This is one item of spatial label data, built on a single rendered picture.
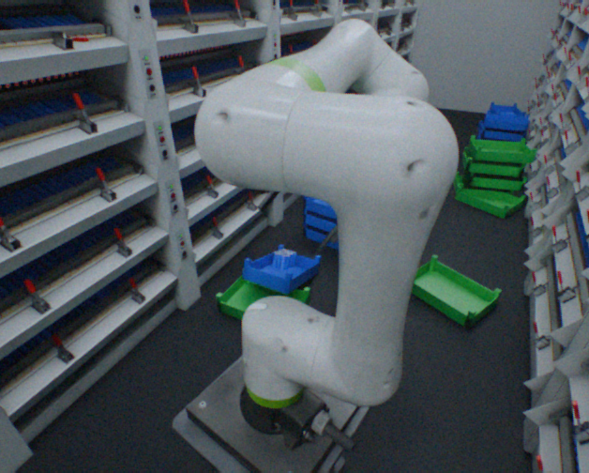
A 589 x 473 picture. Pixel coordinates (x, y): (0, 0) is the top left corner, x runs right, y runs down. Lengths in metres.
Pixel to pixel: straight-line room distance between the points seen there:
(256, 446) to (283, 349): 0.23
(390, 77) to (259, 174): 0.45
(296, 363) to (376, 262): 0.29
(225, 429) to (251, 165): 0.58
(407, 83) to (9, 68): 0.78
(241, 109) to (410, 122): 0.16
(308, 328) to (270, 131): 0.38
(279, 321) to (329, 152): 0.38
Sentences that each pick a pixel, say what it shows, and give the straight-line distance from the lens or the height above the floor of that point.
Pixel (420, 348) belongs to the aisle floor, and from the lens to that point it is 1.44.
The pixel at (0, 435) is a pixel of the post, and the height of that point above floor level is 0.14.
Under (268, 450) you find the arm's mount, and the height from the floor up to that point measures 0.32.
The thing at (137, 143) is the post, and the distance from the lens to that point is 1.25.
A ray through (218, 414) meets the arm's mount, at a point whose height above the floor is 0.32.
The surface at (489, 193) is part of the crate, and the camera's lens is 2.52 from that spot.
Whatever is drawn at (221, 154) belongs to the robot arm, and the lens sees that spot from 0.41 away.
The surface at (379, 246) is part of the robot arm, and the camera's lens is 0.41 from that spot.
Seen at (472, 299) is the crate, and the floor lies 0.00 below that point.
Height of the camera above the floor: 1.04
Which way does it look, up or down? 33 degrees down
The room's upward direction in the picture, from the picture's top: straight up
